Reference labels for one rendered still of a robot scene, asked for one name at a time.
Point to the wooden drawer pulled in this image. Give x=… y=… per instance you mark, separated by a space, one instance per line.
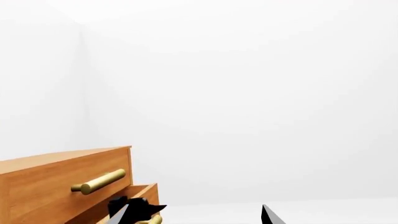
x=146 y=192

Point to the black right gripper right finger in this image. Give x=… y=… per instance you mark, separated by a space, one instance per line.
x=269 y=217

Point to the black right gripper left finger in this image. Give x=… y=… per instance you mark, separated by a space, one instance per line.
x=117 y=216

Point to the wooden cabinet body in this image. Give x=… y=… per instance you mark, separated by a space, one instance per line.
x=46 y=159

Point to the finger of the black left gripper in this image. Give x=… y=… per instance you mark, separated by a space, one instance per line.
x=116 y=202
x=143 y=208

